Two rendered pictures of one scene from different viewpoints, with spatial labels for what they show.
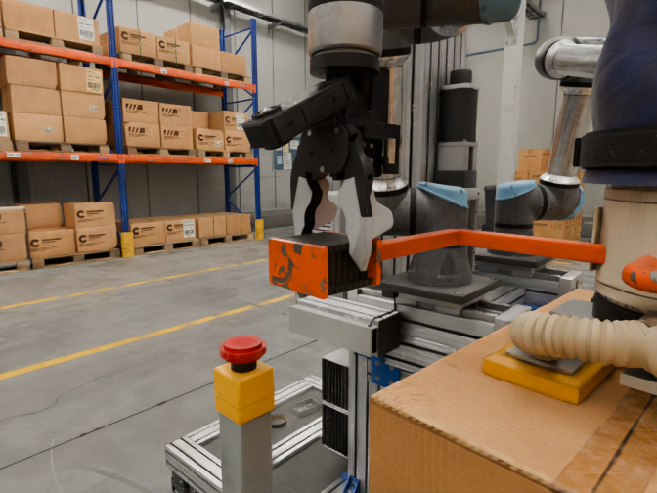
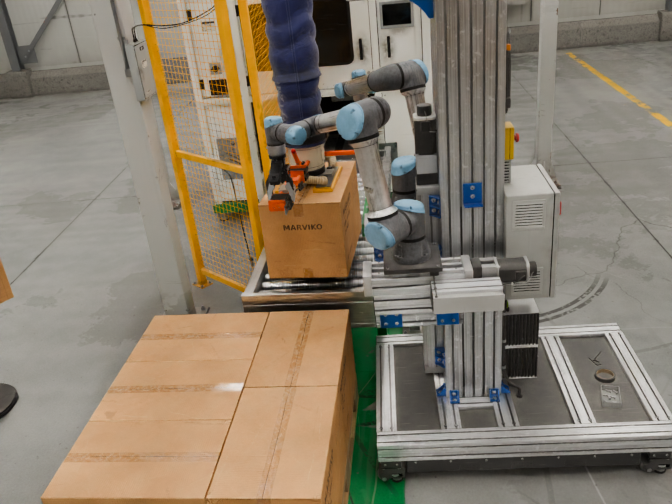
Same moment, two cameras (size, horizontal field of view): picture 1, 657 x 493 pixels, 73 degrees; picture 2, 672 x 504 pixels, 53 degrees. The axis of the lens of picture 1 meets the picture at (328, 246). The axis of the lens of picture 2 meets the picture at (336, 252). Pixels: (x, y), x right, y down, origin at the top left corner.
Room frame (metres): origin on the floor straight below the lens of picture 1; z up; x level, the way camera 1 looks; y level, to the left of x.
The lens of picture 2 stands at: (3.17, -2.20, 2.24)
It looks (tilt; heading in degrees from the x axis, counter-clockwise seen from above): 26 degrees down; 144
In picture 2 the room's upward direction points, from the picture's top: 6 degrees counter-clockwise
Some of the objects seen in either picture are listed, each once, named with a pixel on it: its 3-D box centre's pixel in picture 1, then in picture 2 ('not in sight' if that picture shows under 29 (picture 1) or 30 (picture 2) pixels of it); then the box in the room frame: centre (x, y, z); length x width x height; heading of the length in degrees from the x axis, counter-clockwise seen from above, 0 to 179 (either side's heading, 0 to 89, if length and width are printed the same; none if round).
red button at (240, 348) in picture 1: (242, 354); not in sight; (0.64, 0.13, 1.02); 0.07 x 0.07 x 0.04
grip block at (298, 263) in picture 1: (325, 261); not in sight; (0.46, 0.00, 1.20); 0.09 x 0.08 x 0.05; 43
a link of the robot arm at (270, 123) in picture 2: not in sight; (274, 130); (0.89, -0.81, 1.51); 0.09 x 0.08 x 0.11; 8
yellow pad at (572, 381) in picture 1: (584, 328); (327, 176); (0.55, -0.33, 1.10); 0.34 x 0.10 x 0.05; 133
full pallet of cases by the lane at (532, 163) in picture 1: (544, 198); not in sight; (8.01, -3.85, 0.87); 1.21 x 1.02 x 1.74; 139
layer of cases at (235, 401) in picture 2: not in sight; (228, 424); (0.98, -1.31, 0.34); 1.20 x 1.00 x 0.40; 136
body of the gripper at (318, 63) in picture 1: (348, 122); not in sight; (0.48, -0.02, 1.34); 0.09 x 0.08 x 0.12; 133
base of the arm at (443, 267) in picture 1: (440, 259); (405, 197); (1.06, -0.27, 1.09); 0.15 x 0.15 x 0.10
